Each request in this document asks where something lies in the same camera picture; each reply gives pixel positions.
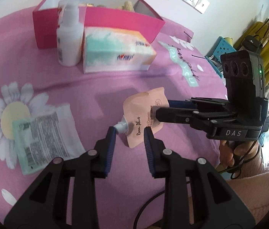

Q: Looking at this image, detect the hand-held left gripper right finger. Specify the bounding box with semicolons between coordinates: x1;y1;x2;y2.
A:
143;127;255;229

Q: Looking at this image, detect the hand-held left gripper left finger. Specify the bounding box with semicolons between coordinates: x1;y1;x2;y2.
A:
4;126;116;229

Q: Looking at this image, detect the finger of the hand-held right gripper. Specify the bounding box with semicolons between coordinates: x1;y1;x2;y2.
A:
167;97;229;112
155;106;221;131

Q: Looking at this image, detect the pink spout pouch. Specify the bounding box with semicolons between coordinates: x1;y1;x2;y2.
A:
114;87;170;149

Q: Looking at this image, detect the white green wipes packet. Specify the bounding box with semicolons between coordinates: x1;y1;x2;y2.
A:
12;104;84;176

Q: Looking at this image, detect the green orange tissue pack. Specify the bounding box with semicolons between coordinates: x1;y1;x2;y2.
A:
82;26;157;74

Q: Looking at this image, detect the pink cardboard box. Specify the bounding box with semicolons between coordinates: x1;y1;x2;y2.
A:
32;0;166;50

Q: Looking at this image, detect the brown plush toy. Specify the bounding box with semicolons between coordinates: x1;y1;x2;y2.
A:
121;1;135;12

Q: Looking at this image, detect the white pump bottle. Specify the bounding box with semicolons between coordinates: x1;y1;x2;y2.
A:
56;0;84;67

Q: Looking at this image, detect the person's right forearm pink sleeve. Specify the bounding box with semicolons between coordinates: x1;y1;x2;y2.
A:
227;145;269;221

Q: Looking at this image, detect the person's right hand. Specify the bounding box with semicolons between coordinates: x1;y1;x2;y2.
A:
219;139;260;173

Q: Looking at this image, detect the blue plastic basket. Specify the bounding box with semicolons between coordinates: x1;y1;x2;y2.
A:
205;36;238;78

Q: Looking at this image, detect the pink daisy bed sheet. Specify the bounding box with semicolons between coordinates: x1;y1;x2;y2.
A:
0;6;233;229

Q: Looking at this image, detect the black floor cable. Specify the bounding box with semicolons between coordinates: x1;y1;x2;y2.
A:
136;191;166;229

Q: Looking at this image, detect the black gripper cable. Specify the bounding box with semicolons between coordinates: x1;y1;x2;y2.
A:
217;138;259;175

